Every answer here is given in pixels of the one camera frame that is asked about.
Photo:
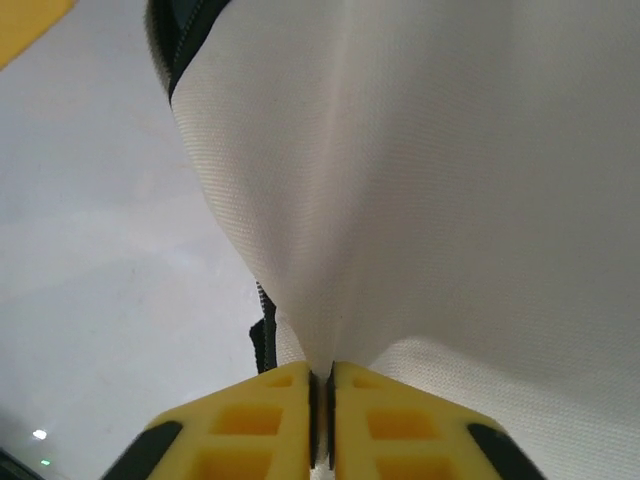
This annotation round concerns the yellow book with seated man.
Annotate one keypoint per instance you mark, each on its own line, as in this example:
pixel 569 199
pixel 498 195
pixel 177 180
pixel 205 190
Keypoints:
pixel 25 25

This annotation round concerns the cream canvas backpack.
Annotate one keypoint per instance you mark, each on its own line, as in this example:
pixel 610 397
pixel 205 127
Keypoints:
pixel 450 150

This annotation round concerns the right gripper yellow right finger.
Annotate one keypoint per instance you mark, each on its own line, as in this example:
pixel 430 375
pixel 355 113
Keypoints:
pixel 400 430

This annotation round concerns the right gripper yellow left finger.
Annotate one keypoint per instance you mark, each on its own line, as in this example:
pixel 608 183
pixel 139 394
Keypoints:
pixel 250 430

